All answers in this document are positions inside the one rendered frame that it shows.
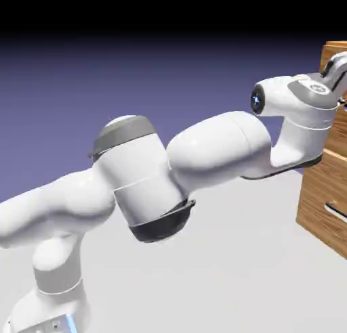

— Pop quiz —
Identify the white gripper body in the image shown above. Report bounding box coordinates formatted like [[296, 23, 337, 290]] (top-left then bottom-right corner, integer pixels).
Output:
[[320, 51, 347, 96]]

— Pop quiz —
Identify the wooden drawer front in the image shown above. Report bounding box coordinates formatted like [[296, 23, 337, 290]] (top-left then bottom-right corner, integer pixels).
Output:
[[319, 44, 347, 158], [295, 148, 347, 261]]

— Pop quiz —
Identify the light wooden cabinet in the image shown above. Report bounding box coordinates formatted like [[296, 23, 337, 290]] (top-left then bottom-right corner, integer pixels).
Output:
[[295, 40, 347, 261]]

